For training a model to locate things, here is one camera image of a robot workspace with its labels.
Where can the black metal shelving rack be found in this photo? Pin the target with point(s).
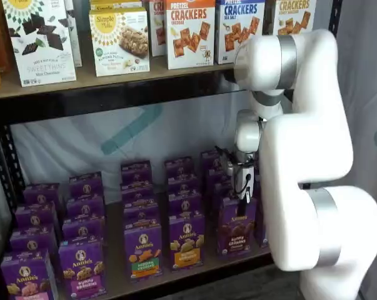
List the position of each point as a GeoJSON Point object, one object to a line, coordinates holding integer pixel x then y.
{"type": "Point", "coordinates": [82, 106]}

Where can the purple Annie's box teal label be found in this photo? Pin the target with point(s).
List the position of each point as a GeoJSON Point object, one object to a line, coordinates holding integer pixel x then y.
{"type": "Point", "coordinates": [261, 228]}

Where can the white snack box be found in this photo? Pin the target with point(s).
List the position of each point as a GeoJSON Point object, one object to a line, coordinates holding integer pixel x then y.
{"type": "Point", "coordinates": [74, 37]}

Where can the purple Annie's snack box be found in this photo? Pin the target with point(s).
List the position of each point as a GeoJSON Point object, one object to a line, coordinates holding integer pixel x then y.
{"type": "Point", "coordinates": [135, 172]}
{"type": "Point", "coordinates": [222, 192]}
{"type": "Point", "coordinates": [85, 207]}
{"type": "Point", "coordinates": [258, 190]}
{"type": "Point", "coordinates": [178, 167]}
{"type": "Point", "coordinates": [185, 204]}
{"type": "Point", "coordinates": [86, 186]}
{"type": "Point", "coordinates": [32, 240]}
{"type": "Point", "coordinates": [141, 214]}
{"type": "Point", "coordinates": [210, 161]}
{"type": "Point", "coordinates": [214, 178]}
{"type": "Point", "coordinates": [138, 195]}
{"type": "Point", "coordinates": [183, 185]}
{"type": "Point", "coordinates": [83, 229]}
{"type": "Point", "coordinates": [41, 195]}
{"type": "Point", "coordinates": [35, 217]}

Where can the purple Annie's box pink label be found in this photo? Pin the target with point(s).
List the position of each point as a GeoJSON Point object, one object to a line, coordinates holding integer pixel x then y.
{"type": "Point", "coordinates": [25, 278]}

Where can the purple Annie's chocolate grahams box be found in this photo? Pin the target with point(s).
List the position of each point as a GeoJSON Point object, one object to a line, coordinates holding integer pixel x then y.
{"type": "Point", "coordinates": [235, 237]}

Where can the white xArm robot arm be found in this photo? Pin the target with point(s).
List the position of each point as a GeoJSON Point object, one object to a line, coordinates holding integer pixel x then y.
{"type": "Point", "coordinates": [310, 140]}

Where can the purple Annie's box yellow label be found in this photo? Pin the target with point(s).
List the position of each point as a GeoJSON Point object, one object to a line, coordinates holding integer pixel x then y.
{"type": "Point", "coordinates": [186, 243]}

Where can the white backdrop sheet teal logo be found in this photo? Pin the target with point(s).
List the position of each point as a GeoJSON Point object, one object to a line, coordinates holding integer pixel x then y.
{"type": "Point", "coordinates": [66, 147]}

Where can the blue sea salt crackers box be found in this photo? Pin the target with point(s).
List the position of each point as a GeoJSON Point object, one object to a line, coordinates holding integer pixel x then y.
{"type": "Point", "coordinates": [238, 18]}

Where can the wooden shelf board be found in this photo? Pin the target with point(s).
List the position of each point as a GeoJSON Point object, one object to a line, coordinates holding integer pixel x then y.
{"type": "Point", "coordinates": [82, 82]}
{"type": "Point", "coordinates": [114, 250]}

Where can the purple Annie's hidden veggies box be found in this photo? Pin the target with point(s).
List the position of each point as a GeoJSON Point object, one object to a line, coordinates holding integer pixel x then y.
{"type": "Point", "coordinates": [142, 253]}

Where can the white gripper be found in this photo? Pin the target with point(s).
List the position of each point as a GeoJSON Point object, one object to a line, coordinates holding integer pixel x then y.
{"type": "Point", "coordinates": [244, 169]}

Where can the Simple Mills almond bar box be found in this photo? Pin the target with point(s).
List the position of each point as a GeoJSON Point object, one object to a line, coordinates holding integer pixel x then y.
{"type": "Point", "coordinates": [113, 4]}
{"type": "Point", "coordinates": [119, 43]}

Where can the grey side curtain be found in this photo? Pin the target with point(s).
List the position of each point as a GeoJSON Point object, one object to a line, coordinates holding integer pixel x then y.
{"type": "Point", "coordinates": [369, 93]}

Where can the purple Annie's bunny grahams box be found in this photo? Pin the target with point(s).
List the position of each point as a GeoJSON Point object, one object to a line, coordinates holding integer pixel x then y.
{"type": "Point", "coordinates": [82, 268]}

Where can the orange cheddar pretzel crackers box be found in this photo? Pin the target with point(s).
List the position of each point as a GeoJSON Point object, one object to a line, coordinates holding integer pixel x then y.
{"type": "Point", "coordinates": [191, 37]}

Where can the yellow honey mustard crackers box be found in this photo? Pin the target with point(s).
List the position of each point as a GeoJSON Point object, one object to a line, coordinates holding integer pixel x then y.
{"type": "Point", "coordinates": [294, 15]}

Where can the Sweet Thins mint chocolate box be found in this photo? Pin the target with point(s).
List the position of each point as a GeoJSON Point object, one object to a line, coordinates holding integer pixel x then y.
{"type": "Point", "coordinates": [41, 47]}

